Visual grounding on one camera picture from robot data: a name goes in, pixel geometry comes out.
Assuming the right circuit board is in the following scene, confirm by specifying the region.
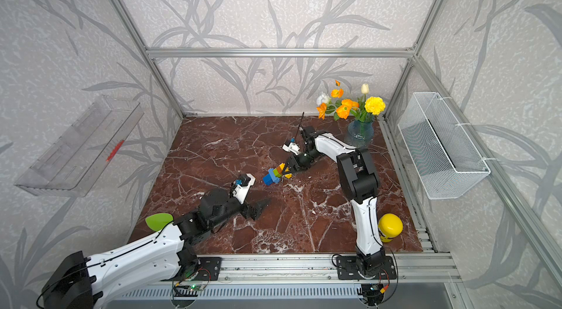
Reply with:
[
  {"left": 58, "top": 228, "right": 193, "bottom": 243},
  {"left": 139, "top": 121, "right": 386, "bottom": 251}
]
[{"left": 357, "top": 284, "right": 388, "bottom": 307}]

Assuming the circuit board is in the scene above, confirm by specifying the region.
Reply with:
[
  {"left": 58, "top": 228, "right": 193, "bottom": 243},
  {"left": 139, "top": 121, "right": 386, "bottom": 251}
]
[
  {"left": 357, "top": 284, "right": 388, "bottom": 307},
  {"left": 172, "top": 282, "right": 209, "bottom": 298}
]

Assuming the blue glass vase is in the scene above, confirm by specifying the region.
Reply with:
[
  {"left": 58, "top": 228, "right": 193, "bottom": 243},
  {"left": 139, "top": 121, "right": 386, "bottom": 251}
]
[{"left": 345, "top": 120, "right": 374, "bottom": 147}]

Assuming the left circuit board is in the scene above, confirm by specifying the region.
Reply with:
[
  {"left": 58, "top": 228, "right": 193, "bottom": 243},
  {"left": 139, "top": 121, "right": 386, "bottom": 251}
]
[{"left": 172, "top": 282, "right": 209, "bottom": 298}]

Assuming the light blue long lego brick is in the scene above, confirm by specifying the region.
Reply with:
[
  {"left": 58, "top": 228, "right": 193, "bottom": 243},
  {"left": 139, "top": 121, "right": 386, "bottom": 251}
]
[{"left": 267, "top": 169, "right": 280, "bottom": 184}]

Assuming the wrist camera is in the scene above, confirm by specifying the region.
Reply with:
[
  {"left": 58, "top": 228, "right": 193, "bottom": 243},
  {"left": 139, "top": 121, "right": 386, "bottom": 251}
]
[
  {"left": 282, "top": 138, "right": 301, "bottom": 155},
  {"left": 231, "top": 174, "right": 256, "bottom": 205}
]

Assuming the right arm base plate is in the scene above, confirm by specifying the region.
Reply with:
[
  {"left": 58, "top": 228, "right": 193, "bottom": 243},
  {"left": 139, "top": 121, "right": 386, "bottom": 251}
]
[{"left": 331, "top": 253, "right": 397, "bottom": 281}]

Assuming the white wire basket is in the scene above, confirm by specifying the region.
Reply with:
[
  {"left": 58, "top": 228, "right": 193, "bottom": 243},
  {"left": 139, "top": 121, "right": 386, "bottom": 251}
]
[{"left": 397, "top": 92, "right": 490, "bottom": 200}]

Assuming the clear plastic tray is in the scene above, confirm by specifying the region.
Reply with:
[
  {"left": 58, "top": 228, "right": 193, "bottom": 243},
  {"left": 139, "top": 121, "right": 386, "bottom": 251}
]
[{"left": 15, "top": 95, "right": 144, "bottom": 198}]

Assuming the orange yellow flower bouquet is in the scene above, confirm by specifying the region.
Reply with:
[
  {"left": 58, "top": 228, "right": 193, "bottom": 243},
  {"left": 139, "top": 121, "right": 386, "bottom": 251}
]
[{"left": 316, "top": 80, "right": 386, "bottom": 123}]

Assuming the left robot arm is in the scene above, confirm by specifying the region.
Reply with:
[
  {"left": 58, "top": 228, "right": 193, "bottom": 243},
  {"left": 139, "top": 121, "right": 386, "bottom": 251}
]
[{"left": 36, "top": 188, "right": 271, "bottom": 308}]

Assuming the green plastic leaf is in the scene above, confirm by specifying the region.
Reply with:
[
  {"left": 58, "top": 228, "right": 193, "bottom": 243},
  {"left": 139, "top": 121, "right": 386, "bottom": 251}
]
[{"left": 145, "top": 212, "right": 174, "bottom": 232}]

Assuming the aluminium frame crossbar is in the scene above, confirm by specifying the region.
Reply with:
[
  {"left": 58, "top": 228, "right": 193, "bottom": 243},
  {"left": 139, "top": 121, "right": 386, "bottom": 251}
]
[{"left": 144, "top": 48, "right": 414, "bottom": 58}]

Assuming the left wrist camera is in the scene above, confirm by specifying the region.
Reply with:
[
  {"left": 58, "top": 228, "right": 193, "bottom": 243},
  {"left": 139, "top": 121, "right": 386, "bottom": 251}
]
[{"left": 231, "top": 174, "right": 256, "bottom": 205}]

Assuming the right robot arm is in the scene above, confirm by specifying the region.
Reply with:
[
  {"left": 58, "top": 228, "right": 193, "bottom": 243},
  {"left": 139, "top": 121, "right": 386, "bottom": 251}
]
[{"left": 282, "top": 126, "right": 386, "bottom": 278}]

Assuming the aluminium front rail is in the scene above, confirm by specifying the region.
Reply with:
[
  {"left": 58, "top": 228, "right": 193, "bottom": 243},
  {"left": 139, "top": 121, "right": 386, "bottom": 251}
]
[{"left": 91, "top": 253, "right": 462, "bottom": 286}]

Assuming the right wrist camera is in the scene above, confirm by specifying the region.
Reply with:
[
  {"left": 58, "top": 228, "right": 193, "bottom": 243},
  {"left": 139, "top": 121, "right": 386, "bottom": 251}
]
[{"left": 282, "top": 138, "right": 301, "bottom": 155}]

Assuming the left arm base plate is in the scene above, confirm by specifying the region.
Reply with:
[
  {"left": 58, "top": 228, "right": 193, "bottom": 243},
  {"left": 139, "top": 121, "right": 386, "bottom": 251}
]
[{"left": 188, "top": 256, "right": 222, "bottom": 282}]

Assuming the yellow long lego brick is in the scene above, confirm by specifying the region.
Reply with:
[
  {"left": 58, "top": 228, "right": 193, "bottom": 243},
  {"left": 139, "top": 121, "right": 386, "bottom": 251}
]
[{"left": 279, "top": 164, "right": 292, "bottom": 179}]

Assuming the yellow bottle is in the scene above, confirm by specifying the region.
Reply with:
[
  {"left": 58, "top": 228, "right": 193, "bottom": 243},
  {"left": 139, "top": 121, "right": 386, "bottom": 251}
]
[{"left": 378, "top": 213, "right": 403, "bottom": 243}]

